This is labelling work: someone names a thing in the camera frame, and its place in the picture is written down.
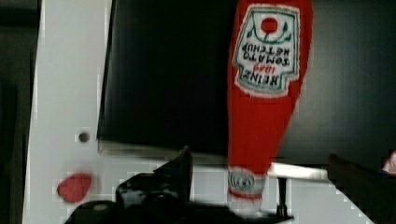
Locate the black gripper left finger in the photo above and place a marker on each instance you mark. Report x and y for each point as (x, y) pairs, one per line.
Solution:
(172, 179)

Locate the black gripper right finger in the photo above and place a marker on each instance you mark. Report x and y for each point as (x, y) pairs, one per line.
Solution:
(373, 192)

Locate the red plush ketchup bottle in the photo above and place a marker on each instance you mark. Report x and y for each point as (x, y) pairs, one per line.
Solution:
(268, 60)

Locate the black toy oven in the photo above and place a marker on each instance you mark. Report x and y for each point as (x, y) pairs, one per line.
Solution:
(165, 83)

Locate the small red strawberry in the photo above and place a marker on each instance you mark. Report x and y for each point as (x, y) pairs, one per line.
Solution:
(75, 187)

